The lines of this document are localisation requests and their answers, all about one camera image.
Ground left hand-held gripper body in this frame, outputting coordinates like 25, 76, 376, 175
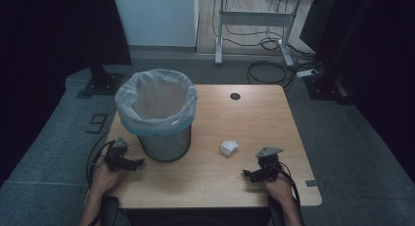
103, 137, 131, 172

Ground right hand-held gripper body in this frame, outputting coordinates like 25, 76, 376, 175
254, 146, 284, 183

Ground white paper ball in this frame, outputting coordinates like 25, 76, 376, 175
220, 140, 241, 158

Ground metal trash can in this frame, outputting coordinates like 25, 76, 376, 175
115, 68, 199, 163

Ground person's right hand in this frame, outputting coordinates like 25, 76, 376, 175
263, 178, 295, 205

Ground person's left hand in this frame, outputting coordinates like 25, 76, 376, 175
90, 157, 124, 196

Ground black chair armrest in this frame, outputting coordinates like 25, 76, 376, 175
99, 196, 120, 226

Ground translucent plastic bin liner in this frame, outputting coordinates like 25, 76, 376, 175
115, 68, 199, 137

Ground black stand base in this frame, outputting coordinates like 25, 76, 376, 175
75, 64, 125, 100
302, 68, 355, 106

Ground white power strip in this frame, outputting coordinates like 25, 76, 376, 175
296, 68, 319, 79

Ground dark curtain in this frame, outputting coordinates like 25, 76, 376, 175
300, 0, 415, 185
0, 0, 133, 185

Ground white cabinet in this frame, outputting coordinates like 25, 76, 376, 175
112, 0, 200, 48

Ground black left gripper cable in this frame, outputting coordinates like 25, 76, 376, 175
85, 140, 115, 188

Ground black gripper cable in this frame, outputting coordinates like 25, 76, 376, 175
275, 161, 305, 226
85, 140, 115, 188

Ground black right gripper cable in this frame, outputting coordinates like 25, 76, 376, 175
275, 161, 305, 226

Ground black floor cables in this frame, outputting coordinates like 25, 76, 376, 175
211, 0, 324, 90

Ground grey metal frame desk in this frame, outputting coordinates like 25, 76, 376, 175
207, 0, 337, 68

